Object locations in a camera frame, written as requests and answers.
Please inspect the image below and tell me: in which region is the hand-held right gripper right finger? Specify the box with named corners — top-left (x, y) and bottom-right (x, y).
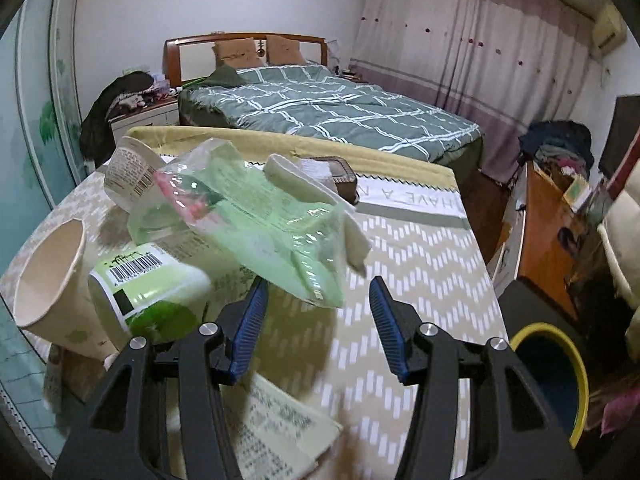
top-left (367, 275), bottom-right (586, 480)

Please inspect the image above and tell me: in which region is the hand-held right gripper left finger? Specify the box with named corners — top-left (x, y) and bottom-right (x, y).
top-left (52, 276), bottom-right (271, 480)

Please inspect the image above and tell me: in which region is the clear green plastic bag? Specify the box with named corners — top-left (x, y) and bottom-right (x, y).
top-left (127, 140), bottom-right (373, 308)

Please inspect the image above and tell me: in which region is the yellow rim trash bin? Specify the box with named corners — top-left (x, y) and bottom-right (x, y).
top-left (509, 322), bottom-right (590, 448)

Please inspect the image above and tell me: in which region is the white yogurt cup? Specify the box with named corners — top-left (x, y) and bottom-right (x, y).
top-left (103, 137), bottom-right (168, 211)

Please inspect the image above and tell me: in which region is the beige patterned tablecloth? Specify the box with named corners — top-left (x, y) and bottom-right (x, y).
top-left (0, 126), bottom-right (506, 480)

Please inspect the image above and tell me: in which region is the green label bottle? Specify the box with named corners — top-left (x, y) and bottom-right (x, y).
top-left (87, 242), bottom-right (213, 346)

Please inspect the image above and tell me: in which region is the brown wallet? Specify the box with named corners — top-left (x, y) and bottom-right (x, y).
top-left (312, 156), bottom-right (360, 205)

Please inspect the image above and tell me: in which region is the white paper tissue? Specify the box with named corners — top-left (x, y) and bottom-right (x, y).
top-left (262, 154), bottom-right (373, 276)

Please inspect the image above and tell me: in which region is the brown paper bag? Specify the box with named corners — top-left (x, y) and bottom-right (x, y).
top-left (45, 345), bottom-right (121, 403)

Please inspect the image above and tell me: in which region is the wooden top dresser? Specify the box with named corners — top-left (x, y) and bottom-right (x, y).
top-left (492, 160), bottom-right (586, 321)

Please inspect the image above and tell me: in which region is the beige paper cup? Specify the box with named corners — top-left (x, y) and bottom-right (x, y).
top-left (12, 219), bottom-right (118, 361)

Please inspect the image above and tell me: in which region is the light green box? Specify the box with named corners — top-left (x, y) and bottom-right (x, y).
top-left (562, 177), bottom-right (591, 211)

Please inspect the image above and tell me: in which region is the green plaid quilt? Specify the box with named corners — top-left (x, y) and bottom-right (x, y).
top-left (179, 65), bottom-right (483, 153)

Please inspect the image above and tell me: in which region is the white nightstand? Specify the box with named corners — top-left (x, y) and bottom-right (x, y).
top-left (109, 97), bottom-right (180, 136)

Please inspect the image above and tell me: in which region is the pink patterned cloth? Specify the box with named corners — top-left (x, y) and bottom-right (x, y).
top-left (600, 385), bottom-right (640, 436)

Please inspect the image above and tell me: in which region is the pile of folded clothes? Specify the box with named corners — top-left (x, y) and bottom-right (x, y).
top-left (517, 120), bottom-right (596, 181)

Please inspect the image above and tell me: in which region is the cream down jacket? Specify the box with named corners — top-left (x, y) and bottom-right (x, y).
top-left (600, 162), bottom-right (640, 301)

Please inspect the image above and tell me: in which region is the dark clothes pile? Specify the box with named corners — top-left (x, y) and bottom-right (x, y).
top-left (80, 71), bottom-right (156, 166)

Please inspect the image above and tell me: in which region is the pink white curtain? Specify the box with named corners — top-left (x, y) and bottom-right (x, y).
top-left (347, 0), bottom-right (608, 183)

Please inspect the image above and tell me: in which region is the brown pillow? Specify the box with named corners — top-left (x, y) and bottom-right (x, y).
top-left (214, 38), bottom-right (266, 68)
top-left (266, 35), bottom-right (306, 66)

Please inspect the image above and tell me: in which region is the wooden bed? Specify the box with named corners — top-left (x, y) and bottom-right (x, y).
top-left (162, 32), bottom-right (483, 171)

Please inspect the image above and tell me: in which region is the leaf print wardrobe door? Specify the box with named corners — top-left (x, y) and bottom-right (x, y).
top-left (0, 0), bottom-right (86, 211)

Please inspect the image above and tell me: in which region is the black television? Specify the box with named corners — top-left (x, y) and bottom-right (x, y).
top-left (598, 95), bottom-right (640, 181)

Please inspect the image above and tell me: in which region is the wall air conditioner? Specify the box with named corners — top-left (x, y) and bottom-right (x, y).
top-left (591, 2), bottom-right (628, 51)

